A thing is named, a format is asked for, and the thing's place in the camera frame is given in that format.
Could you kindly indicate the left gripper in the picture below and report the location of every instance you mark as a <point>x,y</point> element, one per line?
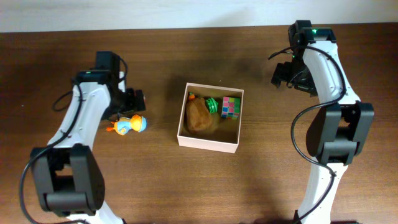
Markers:
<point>137,103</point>

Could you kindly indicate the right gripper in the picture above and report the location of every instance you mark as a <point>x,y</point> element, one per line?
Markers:
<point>281,74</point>

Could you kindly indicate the blue orange duck toy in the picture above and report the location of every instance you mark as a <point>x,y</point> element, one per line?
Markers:
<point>136,123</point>

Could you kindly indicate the pastel puzzle cube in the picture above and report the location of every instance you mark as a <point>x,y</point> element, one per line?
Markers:
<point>231,108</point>

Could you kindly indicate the brown plush toy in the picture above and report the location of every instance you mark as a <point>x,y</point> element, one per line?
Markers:
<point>199,119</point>

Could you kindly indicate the green spiky ball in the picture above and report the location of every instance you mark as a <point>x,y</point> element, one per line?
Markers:
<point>212,105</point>

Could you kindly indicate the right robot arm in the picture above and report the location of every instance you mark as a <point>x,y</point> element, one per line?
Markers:
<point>327,135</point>

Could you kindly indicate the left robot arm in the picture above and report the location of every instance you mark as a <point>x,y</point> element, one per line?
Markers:
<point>67,178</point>

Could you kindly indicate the white cardboard box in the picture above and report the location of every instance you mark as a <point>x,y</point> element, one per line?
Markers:
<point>224,136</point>

